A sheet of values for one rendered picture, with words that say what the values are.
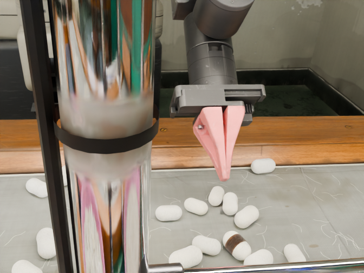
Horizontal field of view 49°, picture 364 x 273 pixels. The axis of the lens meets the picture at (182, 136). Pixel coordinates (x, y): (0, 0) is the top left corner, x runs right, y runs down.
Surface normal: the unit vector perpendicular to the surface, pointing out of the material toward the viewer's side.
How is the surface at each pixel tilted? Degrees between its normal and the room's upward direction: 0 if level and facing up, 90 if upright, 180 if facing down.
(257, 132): 0
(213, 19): 123
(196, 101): 40
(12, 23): 90
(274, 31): 90
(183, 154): 45
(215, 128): 61
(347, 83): 88
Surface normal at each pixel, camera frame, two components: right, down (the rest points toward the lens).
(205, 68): -0.32, -0.28
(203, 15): -0.73, 0.59
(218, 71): 0.11, -0.33
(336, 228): 0.07, -0.85
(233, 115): 0.16, 0.04
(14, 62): 0.20, 0.52
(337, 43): -0.98, 0.05
